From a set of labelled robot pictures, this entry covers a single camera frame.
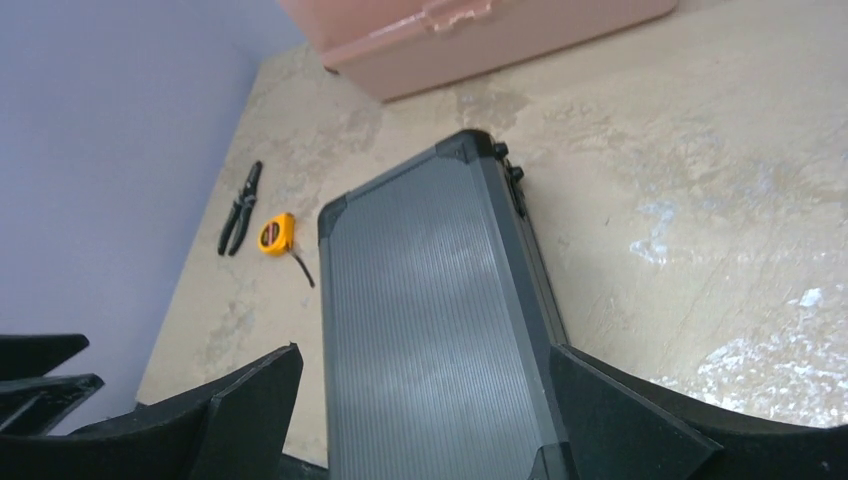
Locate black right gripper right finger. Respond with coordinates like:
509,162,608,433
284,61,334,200
549,345,847,479

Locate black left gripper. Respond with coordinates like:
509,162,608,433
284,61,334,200
1,334,104,436

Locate translucent pink plastic toolbox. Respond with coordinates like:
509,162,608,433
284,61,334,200
281,0,677,101

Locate yellow tape measure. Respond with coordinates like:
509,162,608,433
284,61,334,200
257,212,316,288

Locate black handled pruning shears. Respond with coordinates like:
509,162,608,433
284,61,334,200
217,160,263,256

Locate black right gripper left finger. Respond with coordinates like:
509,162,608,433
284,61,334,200
1,344,303,479

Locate black plastic poker case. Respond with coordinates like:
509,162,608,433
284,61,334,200
318,129,567,479

